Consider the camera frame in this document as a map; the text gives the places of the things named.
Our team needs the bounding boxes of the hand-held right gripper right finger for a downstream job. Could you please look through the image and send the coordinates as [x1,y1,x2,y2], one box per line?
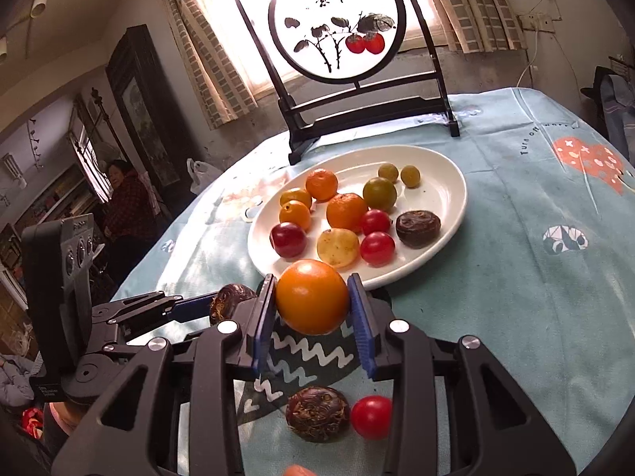
[346,272,579,476]

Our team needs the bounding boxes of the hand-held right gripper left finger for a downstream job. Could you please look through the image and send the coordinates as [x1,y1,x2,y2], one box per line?
[52,273,277,476]

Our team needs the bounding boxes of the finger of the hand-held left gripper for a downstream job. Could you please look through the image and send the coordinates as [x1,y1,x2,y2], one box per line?
[92,290,221,330]
[102,326,210,354]

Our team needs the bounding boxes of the smooth orange fruit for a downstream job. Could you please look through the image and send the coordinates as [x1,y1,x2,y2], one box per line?
[275,259,350,336]
[279,200,312,232]
[280,187,313,209]

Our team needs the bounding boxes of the pale yellow fruit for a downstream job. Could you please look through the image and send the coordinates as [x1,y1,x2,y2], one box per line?
[316,227,360,267]

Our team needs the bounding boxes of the orange mandarin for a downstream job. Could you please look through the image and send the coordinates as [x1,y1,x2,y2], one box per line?
[305,169,339,202]
[326,192,369,234]

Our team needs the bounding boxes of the white oval plate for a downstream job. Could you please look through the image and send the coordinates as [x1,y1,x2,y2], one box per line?
[247,145,469,291]

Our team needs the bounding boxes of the dark red tomato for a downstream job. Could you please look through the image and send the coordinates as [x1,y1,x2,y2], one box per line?
[269,222,307,259]

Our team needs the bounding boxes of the large brown water chestnut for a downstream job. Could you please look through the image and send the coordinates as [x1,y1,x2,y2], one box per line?
[285,386,352,443]

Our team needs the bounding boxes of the small barred window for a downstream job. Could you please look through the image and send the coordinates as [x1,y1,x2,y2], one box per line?
[69,109,116,204]

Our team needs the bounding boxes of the white plastic bag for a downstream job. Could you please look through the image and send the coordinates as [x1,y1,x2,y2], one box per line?
[186,157,224,195]

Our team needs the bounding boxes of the dark wooden cabinet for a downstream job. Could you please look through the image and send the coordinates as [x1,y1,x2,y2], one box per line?
[106,25,182,189]

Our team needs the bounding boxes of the checked beige curtain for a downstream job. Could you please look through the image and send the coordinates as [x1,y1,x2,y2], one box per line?
[417,0,527,53]
[144,0,259,130]

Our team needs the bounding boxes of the bright window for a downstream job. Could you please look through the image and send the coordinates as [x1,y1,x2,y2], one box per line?
[179,0,447,100]

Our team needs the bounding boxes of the round painted table screen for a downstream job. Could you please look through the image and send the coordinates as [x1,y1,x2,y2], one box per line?
[233,0,461,165]

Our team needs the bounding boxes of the pile of blue-grey clothes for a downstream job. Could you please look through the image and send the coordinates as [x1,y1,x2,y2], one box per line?
[580,67,635,140]

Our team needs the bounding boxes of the white power cable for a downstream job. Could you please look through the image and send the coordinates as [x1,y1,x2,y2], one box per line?
[516,30,543,90]

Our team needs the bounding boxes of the white wall socket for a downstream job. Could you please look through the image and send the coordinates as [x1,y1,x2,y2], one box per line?
[518,12,554,35]

